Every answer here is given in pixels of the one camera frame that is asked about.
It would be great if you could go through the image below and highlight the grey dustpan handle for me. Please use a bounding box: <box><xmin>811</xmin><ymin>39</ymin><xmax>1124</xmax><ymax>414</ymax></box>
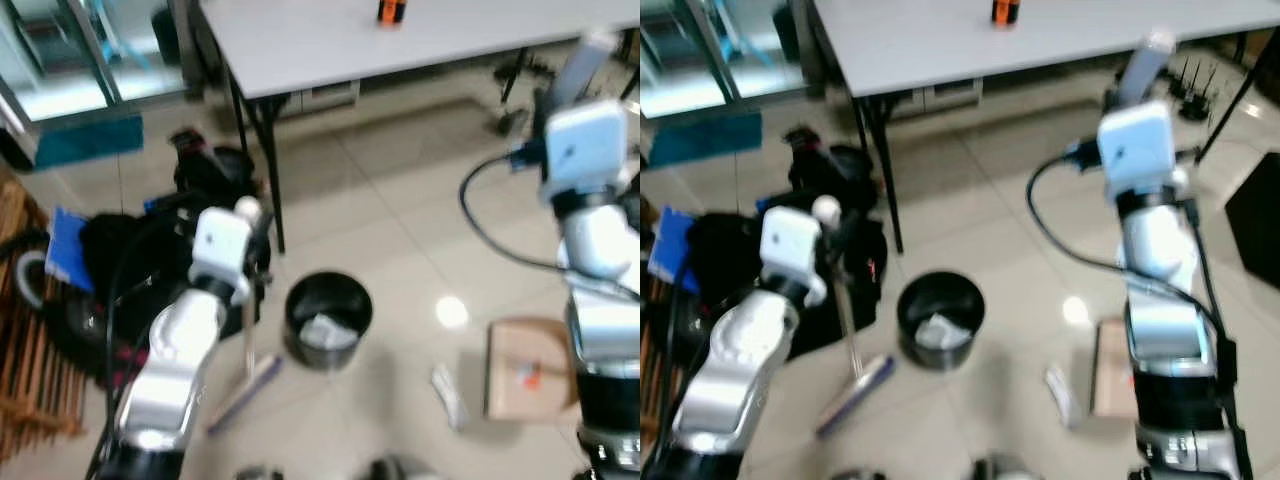
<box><xmin>551</xmin><ymin>28</ymin><xmax>620</xmax><ymax>111</ymax></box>
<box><xmin>1114</xmin><ymin>28</ymin><xmax>1177</xmax><ymax>109</ymax></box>

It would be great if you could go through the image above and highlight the broom with metal handle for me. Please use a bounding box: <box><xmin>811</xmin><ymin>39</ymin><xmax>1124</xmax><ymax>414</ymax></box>
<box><xmin>206</xmin><ymin>196</ymin><xmax>284</xmax><ymax>438</ymax></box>
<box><xmin>812</xmin><ymin>195</ymin><xmax>898</xmax><ymax>441</ymax></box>

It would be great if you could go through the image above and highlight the teal floor panel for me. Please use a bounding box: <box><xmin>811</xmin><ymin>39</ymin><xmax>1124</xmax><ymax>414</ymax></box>
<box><xmin>648</xmin><ymin>111</ymin><xmax>765</xmax><ymax>171</ymax></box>
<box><xmin>34</xmin><ymin>114</ymin><xmax>145</xmax><ymax>171</ymax></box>

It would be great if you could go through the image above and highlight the black round trash bin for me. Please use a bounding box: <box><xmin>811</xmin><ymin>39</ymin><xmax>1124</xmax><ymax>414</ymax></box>
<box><xmin>284</xmin><ymin>271</ymin><xmax>375</xmax><ymax>372</ymax></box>
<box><xmin>896</xmin><ymin>270</ymin><xmax>987</xmax><ymax>372</ymax></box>

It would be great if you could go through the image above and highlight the black router with antennas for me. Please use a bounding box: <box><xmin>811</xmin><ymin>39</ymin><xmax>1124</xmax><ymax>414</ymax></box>
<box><xmin>1166</xmin><ymin>58</ymin><xmax>1223</xmax><ymax>123</ymax></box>

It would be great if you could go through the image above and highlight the crumpled white paper in bin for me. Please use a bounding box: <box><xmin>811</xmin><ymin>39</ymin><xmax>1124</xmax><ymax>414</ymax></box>
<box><xmin>915</xmin><ymin>314</ymin><xmax>973</xmax><ymax>352</ymax></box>
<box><xmin>299</xmin><ymin>314</ymin><xmax>360</xmax><ymax>352</ymax></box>

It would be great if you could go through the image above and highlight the black bag pile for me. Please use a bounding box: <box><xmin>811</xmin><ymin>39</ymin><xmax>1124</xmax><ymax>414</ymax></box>
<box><xmin>688</xmin><ymin>126</ymin><xmax>891</xmax><ymax>363</ymax></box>
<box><xmin>40</xmin><ymin>128</ymin><xmax>276</xmax><ymax>386</ymax></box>

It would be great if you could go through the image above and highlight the grey table with black legs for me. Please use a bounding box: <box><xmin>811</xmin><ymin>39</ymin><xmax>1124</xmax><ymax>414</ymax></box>
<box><xmin>198</xmin><ymin>0</ymin><xmax>641</xmax><ymax>254</ymax></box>
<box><xmin>810</xmin><ymin>0</ymin><xmax>1280</xmax><ymax>256</ymax></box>

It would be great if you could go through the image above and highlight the blue flat folder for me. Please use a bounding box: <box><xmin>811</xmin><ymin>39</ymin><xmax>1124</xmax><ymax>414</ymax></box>
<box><xmin>647</xmin><ymin>204</ymin><xmax>698</xmax><ymax>296</ymax></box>
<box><xmin>44</xmin><ymin>206</ymin><xmax>97</xmax><ymax>293</ymax></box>

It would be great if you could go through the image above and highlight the black square box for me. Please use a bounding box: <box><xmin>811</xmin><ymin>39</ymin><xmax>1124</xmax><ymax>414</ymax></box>
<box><xmin>1224</xmin><ymin>151</ymin><xmax>1280</xmax><ymax>278</ymax></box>

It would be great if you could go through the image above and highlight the glass door cabinet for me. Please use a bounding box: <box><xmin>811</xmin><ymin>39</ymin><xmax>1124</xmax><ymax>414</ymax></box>
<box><xmin>0</xmin><ymin>0</ymin><xmax>206</xmax><ymax>125</ymax></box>
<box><xmin>640</xmin><ymin>0</ymin><xmax>819</xmax><ymax>123</ymax></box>

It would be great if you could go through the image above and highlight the white paper scrap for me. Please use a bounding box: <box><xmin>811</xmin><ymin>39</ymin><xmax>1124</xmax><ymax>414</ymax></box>
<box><xmin>1044</xmin><ymin>364</ymin><xmax>1083</xmax><ymax>430</ymax></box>
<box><xmin>431</xmin><ymin>364</ymin><xmax>470</xmax><ymax>432</ymax></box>

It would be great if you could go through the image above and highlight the brown cardboard box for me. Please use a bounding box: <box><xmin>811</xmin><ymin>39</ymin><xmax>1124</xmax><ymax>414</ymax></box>
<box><xmin>485</xmin><ymin>317</ymin><xmax>581</xmax><ymax>423</ymax></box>
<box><xmin>1091</xmin><ymin>317</ymin><xmax>1139</xmax><ymax>421</ymax></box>

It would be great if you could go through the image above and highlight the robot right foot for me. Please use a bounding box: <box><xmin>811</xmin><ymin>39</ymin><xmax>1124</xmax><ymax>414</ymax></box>
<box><xmin>364</xmin><ymin>454</ymin><xmax>433</xmax><ymax>480</ymax></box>

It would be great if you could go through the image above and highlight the brown wooden rack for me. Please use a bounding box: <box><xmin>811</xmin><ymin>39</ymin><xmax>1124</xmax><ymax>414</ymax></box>
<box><xmin>0</xmin><ymin>178</ymin><xmax>89</xmax><ymax>463</ymax></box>

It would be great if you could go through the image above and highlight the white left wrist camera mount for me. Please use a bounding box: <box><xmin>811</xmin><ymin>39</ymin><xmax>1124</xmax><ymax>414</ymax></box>
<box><xmin>189</xmin><ymin>206</ymin><xmax>254</xmax><ymax>304</ymax></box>
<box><xmin>759</xmin><ymin>205</ymin><xmax>828</xmax><ymax>307</ymax></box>

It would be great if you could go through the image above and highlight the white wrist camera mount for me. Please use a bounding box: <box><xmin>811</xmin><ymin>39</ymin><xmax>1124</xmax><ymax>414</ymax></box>
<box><xmin>189</xmin><ymin>206</ymin><xmax>254</xmax><ymax>304</ymax></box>
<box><xmin>759</xmin><ymin>205</ymin><xmax>828</xmax><ymax>307</ymax></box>
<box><xmin>541</xmin><ymin>99</ymin><xmax>632</xmax><ymax>205</ymax></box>
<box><xmin>1096</xmin><ymin>99</ymin><xmax>1178</xmax><ymax>203</ymax></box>

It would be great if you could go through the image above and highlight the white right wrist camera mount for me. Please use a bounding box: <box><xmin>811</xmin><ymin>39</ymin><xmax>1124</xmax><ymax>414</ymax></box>
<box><xmin>1096</xmin><ymin>99</ymin><xmax>1178</xmax><ymax>203</ymax></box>
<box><xmin>541</xmin><ymin>99</ymin><xmax>632</xmax><ymax>205</ymax></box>

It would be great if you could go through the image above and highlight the black looping wrist cable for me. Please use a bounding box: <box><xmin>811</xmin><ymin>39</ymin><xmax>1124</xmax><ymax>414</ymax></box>
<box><xmin>1026</xmin><ymin>146</ymin><xmax>1136</xmax><ymax>275</ymax></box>
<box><xmin>459</xmin><ymin>146</ymin><xmax>576</xmax><ymax>275</ymax></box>

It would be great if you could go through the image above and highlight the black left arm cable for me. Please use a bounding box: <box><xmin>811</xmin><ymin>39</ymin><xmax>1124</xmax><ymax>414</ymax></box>
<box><xmin>86</xmin><ymin>215</ymin><xmax>191</xmax><ymax>480</ymax></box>

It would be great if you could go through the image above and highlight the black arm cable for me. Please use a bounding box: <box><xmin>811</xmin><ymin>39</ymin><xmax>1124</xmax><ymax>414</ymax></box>
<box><xmin>1180</xmin><ymin>196</ymin><xmax>1255</xmax><ymax>480</ymax></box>
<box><xmin>86</xmin><ymin>215</ymin><xmax>191</xmax><ymax>480</ymax></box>

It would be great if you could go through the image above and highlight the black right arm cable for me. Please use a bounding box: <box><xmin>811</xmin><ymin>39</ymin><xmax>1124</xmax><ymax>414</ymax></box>
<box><xmin>1180</xmin><ymin>196</ymin><xmax>1255</xmax><ymax>480</ymax></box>

